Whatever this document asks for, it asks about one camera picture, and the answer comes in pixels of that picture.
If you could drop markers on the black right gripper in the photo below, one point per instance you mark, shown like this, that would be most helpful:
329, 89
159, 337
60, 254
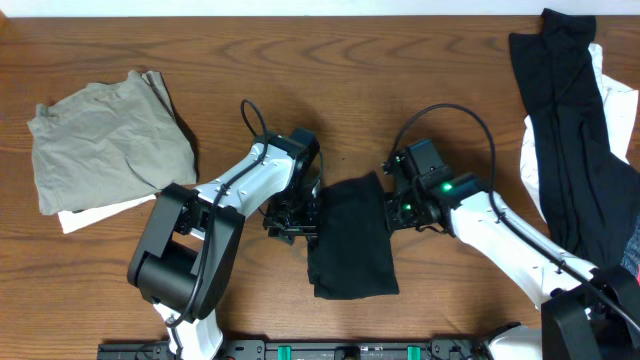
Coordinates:
392, 219

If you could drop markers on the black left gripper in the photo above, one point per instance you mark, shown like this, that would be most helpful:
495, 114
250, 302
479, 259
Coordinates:
292, 225

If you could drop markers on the black logo t-shirt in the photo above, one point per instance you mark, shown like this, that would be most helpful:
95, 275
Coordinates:
351, 258

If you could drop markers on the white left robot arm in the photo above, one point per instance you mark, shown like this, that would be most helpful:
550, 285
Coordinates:
185, 256

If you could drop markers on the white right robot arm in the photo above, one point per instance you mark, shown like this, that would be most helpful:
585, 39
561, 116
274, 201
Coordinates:
586, 312

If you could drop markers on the black garment in pile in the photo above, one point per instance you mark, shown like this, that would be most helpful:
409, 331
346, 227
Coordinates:
589, 197

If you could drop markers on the folded beige t-shirt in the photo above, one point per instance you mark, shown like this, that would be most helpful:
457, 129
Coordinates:
109, 143

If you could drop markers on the grey red garment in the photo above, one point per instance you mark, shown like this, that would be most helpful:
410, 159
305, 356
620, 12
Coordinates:
631, 256

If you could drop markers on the white garment in pile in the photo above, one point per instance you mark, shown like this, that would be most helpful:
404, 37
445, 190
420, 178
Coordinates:
620, 104

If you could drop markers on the folded white garment under beige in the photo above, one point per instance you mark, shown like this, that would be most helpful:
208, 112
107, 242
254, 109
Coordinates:
73, 221

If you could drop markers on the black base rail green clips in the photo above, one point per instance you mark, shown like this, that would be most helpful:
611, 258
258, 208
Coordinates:
438, 349

